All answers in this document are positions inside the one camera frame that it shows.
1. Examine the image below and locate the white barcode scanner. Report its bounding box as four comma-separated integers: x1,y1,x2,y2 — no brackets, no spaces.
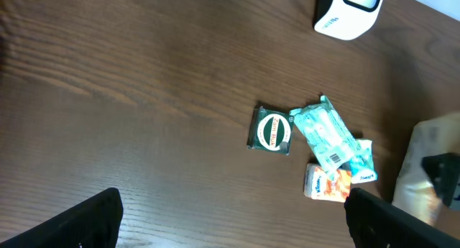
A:
313,0,383,40

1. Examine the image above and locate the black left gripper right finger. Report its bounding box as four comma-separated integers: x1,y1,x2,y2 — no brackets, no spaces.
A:
344,188,459,248

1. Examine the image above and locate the green Kleenex tissue pack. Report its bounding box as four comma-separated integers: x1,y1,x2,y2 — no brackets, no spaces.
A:
341,139,378,184

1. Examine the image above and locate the teal wet wipes pack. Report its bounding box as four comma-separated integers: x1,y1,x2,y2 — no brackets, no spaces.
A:
290,95,361,175

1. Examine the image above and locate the orange Kleenex tissue pack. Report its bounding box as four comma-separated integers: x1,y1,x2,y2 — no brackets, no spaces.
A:
303,163,351,203

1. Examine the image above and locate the yellow white snack bag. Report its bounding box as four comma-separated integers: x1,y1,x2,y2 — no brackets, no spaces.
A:
392,112,459,226

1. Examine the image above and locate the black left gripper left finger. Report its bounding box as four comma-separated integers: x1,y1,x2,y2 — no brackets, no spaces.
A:
1,188,123,248

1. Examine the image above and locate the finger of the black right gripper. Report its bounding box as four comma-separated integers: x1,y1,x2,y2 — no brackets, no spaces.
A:
421,152,459,207

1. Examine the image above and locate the green Zam-Buk box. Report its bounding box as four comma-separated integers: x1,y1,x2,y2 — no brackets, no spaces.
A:
247,106,294,155

